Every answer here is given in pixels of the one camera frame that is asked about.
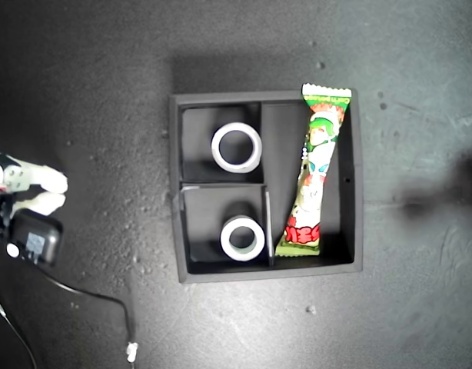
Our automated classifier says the black camera cable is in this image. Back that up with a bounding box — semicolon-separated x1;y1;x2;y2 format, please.
28;261;135;345

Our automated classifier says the green red snack bar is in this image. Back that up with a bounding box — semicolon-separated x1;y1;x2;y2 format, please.
274;82;353;258

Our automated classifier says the white tape roll green core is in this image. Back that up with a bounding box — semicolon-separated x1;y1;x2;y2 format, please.
219;214;266;262

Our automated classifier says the black compartment tray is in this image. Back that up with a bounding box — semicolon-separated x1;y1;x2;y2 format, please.
167;88;364;284

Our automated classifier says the large white tape roll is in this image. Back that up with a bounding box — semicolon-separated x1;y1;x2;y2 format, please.
210;121;264;174

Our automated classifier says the thin grey cable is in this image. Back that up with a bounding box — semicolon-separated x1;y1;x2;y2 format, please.
0;286;39;369

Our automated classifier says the black camera box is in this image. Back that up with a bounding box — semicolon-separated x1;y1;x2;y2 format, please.
5;209;64;268

